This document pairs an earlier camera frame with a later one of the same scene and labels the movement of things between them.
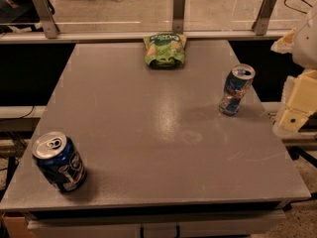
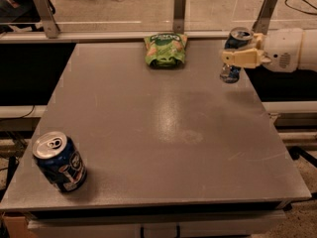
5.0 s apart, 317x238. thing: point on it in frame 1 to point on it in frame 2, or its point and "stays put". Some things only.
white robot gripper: x=306 y=49 to x=282 y=50
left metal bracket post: x=45 y=13 stays put
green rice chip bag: x=164 y=51 stays put
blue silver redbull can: x=238 y=81 to x=238 y=39
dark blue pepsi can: x=60 y=162 stays put
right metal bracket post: x=262 y=22 stays put
